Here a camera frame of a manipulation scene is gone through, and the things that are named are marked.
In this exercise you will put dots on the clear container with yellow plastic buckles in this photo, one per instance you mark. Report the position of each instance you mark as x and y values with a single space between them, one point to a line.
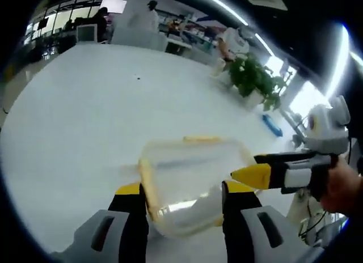
150 183

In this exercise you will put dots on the white wall screen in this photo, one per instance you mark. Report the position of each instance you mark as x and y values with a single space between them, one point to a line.
114 5

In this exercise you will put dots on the green potted plant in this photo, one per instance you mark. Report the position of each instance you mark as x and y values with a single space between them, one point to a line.
249 76

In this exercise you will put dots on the person's right hand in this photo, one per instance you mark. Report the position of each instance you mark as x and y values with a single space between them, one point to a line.
343 189

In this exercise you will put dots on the long ceiling light strip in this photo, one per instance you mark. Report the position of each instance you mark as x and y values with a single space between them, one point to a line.
224 6

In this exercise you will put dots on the white office chair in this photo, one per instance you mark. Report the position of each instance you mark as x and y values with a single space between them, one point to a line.
86 33

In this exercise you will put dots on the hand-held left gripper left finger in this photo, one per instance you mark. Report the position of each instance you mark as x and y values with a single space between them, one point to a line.
113 237

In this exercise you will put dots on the blue flat object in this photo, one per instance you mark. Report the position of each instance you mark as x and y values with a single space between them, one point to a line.
272 125

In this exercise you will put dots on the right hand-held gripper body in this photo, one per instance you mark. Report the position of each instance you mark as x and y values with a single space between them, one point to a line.
329 129

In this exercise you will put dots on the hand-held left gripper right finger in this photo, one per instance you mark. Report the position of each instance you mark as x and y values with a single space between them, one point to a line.
244 237

